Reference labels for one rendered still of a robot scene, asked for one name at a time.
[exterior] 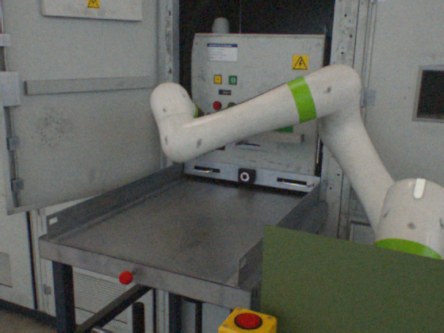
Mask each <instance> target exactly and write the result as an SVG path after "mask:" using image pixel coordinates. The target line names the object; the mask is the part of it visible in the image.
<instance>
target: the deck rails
mask: <svg viewBox="0 0 444 333"><path fill-rule="evenodd" d="M184 181H185V180H184V179H179V178H178V163H175V164H173V165H170V166H168V167H166V168H164V169H161V170H157V171H155V172H153V173H151V174H148V175H146V176H144V177H142V178H137V179H136V180H134V181H131V182H129V183H127V184H124V185H122V186H118V187H116V188H114V189H111V190H109V191H107V192H104V193H100V194H98V195H96V196H95V197H92V198H89V199H88V200H85V201H80V202H79V203H77V204H74V205H72V206H70V207H68V208H65V209H61V210H59V211H57V212H54V213H52V214H50V215H48V216H46V217H45V223H46V233H47V239H45V240H47V241H50V242H55V243H58V242H61V241H63V240H65V239H67V238H69V237H70V236H72V235H74V234H76V233H80V232H82V231H84V230H86V229H87V228H89V227H91V226H93V225H95V224H98V223H101V222H102V221H104V220H106V219H108V218H110V217H111V216H115V215H117V214H118V213H120V212H123V211H124V210H126V209H130V208H131V207H133V206H135V205H137V204H139V203H140V202H142V201H146V200H148V199H150V198H152V197H154V196H155V195H157V194H159V193H162V192H164V191H166V190H168V189H170V188H172V187H174V186H176V185H179V184H181V183H183V182H184ZM319 195H320V183H319V184H317V185H316V186H315V187H314V188H313V189H312V190H311V191H310V192H309V193H308V194H307V195H305V196H304V197H303V198H302V199H301V200H300V201H299V202H298V203H297V204H296V205H295V206H293V207H292V208H291V209H290V210H289V211H288V212H287V213H286V214H285V215H284V216H283V217H282V218H281V219H280V220H279V221H278V222H277V223H276V224H275V225H274V226H277V227H280V228H287V229H291V230H295V229H296V228H297V227H298V226H299V224H300V223H301V222H302V221H303V220H304V219H305V218H306V217H307V216H308V214H309V213H310V212H311V211H312V210H313V209H315V208H316V206H317V205H318V204H319V203H320V201H319ZM54 217H57V221H56V222H54V223H52V224H50V219H52V218H54ZM262 252H263V236H262V237H261V239H258V240H257V241H256V242H255V243H254V244H253V246H252V247H250V248H249V249H248V250H247V251H246V252H245V253H244V254H243V255H241V256H240V257H239V258H238V270H237V271H236V272H235V273H234V274H233V275H232V276H231V277H230V278H229V279H228V280H227V281H226V282H225V283H224V285H227V286H233V287H236V288H239V289H240V288H241V287H243V286H244V285H245V284H246V281H247V280H248V279H249V278H251V277H252V276H253V275H254V272H255V271H256V270H258V269H259V268H260V267H261V266H262ZM244 260H245V263H244V264H243V265H242V266H240V263H241V262H242V261H244Z"/></svg>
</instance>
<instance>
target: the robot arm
mask: <svg viewBox="0 0 444 333"><path fill-rule="evenodd" d="M361 91H362V81H361V79H360V77H359V75H358V73H357V72H356V71H355V70H354V68H352V67H350V66H348V65H345V64H339V63H337V64H332V65H330V66H326V67H322V68H320V69H318V70H316V71H313V72H310V73H309V74H306V75H302V76H301V77H298V78H295V79H294V80H292V81H290V82H287V83H283V84H280V85H278V86H276V87H274V88H273V89H271V90H269V91H267V92H265V93H261V94H260V95H258V96H255V97H253V98H251V99H249V100H247V101H242V102H240V103H238V104H237V105H233V106H231V107H229V108H226V109H222V110H219V111H216V112H214V113H203V111H202V110H201V109H199V107H198V106H197V105H196V104H195V103H194V102H193V101H191V99H190V97H189V94H188V93H187V92H186V90H185V89H184V88H183V86H181V85H178V84H176V83H173V82H166V83H163V84H161V85H159V86H157V87H156V88H155V89H154V90H153V92H152V93H151V100H150V104H151V109H152V113H153V115H154V117H155V120H156V123H157V125H158V127H159V133H160V141H161V146H162V149H163V152H164V154H165V155H166V156H167V157H168V159H170V160H172V161H174V162H176V163H188V162H190V161H191V160H193V159H195V158H197V157H199V156H201V155H205V154H207V153H208V152H210V151H214V149H216V150H221V151H224V149H225V146H226V145H229V144H231V143H234V142H236V141H238V140H245V139H246V138H249V137H252V136H255V135H258V134H261V133H264V132H271V131H273V130H277V129H280V128H285V127H289V126H293V125H297V124H301V123H304V122H308V121H312V120H315V119H317V118H318V133H319V137H320V139H321V140H322V142H323V143H324V144H325V147H327V149H328V150H329V152H330V153H331V154H333V157H334V159H335V161H336V162H337V163H338V164H339V165H340V167H341V168H342V171H343V173H344V174H345V175H346V177H347V178H348V180H349V182H350V185H351V186H352V188H353V190H354V192H355V193H356V194H357V196H358V199H359V201H360V203H361V205H362V208H363V209H364V211H365V213H366V216H367V218H368V219H369V224H370V226H371V228H372V230H373V234H374V235H375V240H374V243H373V245H374V246H375V247H382V248H386V249H389V250H394V251H401V252H408V253H412V254H417V255H423V256H427V257H431V258H437V259H441V260H443V259H444V188H443V187H442V186H439V185H437V184H435V183H434V182H431V181H428V180H425V179H421V178H405V179H402V180H399V181H397V182H394V181H393V179H392V178H391V176H390V175H389V173H388V171H387V170H386V168H385V166H384V164H383V162H382V161H381V160H380V158H379V156H378V154H377V152H376V150H375V148H374V146H373V145H372V143H371V141H370V139H369V135H368V133H367V131H366V129H365V126H364V124H363V122H362V119H361V115H360V100H361Z"/></svg>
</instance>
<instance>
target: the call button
mask: <svg viewBox="0 0 444 333"><path fill-rule="evenodd" d="M237 322H238V323H239V325H241V326H243V327H254V326H257V325H258V324H259V322H260V320H259V318H258V317H257V316H256V315H255V314H252V313H244V314H241V315H240V316H239V317H238V318H237Z"/></svg>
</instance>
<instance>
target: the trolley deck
mask: <svg viewBox="0 0 444 333"><path fill-rule="evenodd" d="M299 201H300V199H295V198H290V197H282V196H277V195H272V194H268V193H254V192H250V191H245V190H240V189H232V188H228V187H222V186H215V185H205V184H200V183H196V182H187V181H184V182H183V183H181V184H179V185H176V186H174V187H172V188H170V189H168V190H166V191H164V192H162V193H159V194H157V195H155V196H154V197H152V198H150V199H148V200H146V201H142V202H140V203H139V204H137V205H135V206H133V207H131V208H130V209H126V210H124V211H123V212H120V213H118V214H117V215H115V216H111V217H110V218H108V219H106V220H104V221H102V222H101V223H98V224H95V225H93V226H91V227H89V228H87V229H86V230H84V231H82V232H80V233H76V234H74V235H72V236H70V237H69V238H67V239H65V240H63V241H61V242H58V243H55V242H50V241H47V240H45V239H47V234H43V235H41V236H39V237H38V242H39V251H40V258H46V259H49V260H52V261H54V262H59V263H62V264H65V265H68V266H75V267H78V268H81V269H84V270H89V271H91V272H94V273H100V274H104V275H107V276H110V277H113V278H118V279H119V275H120V273H122V272H125V271H129V272H132V271H135V272H136V274H134V275H133V280H132V282H134V283H136V284H139V285H144V286H147V287H152V288H155V289H160V290H162V291H166V292H168V293H173V294H175V295H182V296H184V297H189V298H191V299H194V300H199V301H202V302H205V303H210V304H214V305H218V306H221V307H223V308H229V309H231V310H235V309H236V308H238V307H239V308H244V309H246V310H250V311H254V310H255V309H256V307H257V306H258V304H260V303H261V298H262V266H261V267H260V268H259V269H258V270H256V271H255V272H254V275H253V276H252V277H251V278H249V279H248V280H247V281H246V284H245V285H244V286H243V287H241V288H240V289H239V288H236V287H233V286H227V285H224V283H225V282H226V281H227V280H228V279H229V278H230V277H231V276H232V275H233V274H234V273H235V272H236V271H237V270H238V258H239V257H240V256H241V255H243V254H244V253H245V252H246V251H247V250H248V249H249V248H250V247H252V246H253V244H254V243H255V242H256V241H257V240H258V239H261V237H262V236H263V235H264V224H268V225H273V226H274V225H275V224H276V223H277V222H278V221H279V220H280V219H281V218H282V217H283V216H284V215H285V214H286V213H287V212H288V211H289V210H290V209H291V208H292V207H293V206H295V205H296V204H297V203H298V202H299ZM327 205H328V202H327V203H322V202H320V203H319V204H318V205H317V206H316V208H315V209H313V210H312V211H311V212H310V213H309V214H308V216H307V217H306V218H305V219H304V220H303V221H302V222H301V223H300V224H299V226H298V227H297V228H296V229H295V230H294V231H299V232H309V233H312V234H315V233H316V232H317V231H318V229H319V228H320V227H321V225H322V224H324V222H325V220H326V219H327Z"/></svg>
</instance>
